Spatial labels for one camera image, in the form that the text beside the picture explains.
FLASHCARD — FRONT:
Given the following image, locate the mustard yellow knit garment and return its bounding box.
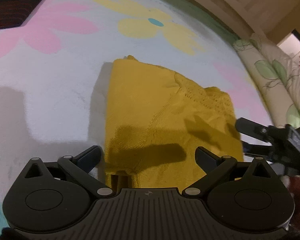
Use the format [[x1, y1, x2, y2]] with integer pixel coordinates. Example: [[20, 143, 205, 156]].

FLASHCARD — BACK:
[[104, 56, 243, 191]]

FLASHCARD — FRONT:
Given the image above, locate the cream floral folded quilt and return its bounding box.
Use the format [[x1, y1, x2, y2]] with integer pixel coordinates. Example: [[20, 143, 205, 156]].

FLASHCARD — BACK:
[[233, 33, 300, 128]]

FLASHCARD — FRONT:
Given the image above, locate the floral pastel bed sheet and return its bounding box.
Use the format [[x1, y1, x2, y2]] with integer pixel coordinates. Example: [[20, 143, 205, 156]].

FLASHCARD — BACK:
[[0, 0, 271, 233]]

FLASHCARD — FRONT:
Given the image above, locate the wooden bed frame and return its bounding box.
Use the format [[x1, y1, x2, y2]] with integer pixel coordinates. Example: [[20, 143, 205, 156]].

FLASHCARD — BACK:
[[120, 0, 300, 46]]

